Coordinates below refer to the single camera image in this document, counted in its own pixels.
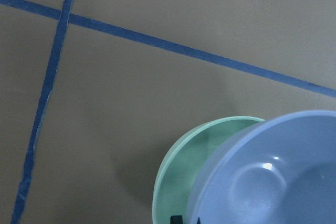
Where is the blue bowl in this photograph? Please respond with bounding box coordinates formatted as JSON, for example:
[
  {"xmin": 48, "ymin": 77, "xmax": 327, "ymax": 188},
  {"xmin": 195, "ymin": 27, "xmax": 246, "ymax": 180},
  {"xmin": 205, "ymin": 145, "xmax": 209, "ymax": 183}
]
[{"xmin": 185, "ymin": 110, "xmax": 335, "ymax": 223}]

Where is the green bowl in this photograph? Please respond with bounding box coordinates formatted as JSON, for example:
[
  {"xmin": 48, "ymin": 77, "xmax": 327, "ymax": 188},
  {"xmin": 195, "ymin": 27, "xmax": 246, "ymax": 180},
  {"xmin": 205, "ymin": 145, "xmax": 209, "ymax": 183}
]
[{"xmin": 152, "ymin": 116, "xmax": 262, "ymax": 223}]

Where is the brown paper table cover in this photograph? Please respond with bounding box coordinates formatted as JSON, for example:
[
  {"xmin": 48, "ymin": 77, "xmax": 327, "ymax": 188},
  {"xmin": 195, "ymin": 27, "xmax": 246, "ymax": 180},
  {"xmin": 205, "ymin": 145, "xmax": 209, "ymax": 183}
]
[{"xmin": 0, "ymin": 0, "xmax": 336, "ymax": 224}]

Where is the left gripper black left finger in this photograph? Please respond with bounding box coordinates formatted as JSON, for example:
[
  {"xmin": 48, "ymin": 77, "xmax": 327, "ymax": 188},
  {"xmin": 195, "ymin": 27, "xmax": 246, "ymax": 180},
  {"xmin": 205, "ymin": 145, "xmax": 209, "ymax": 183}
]
[{"xmin": 170, "ymin": 215, "xmax": 183, "ymax": 224}]

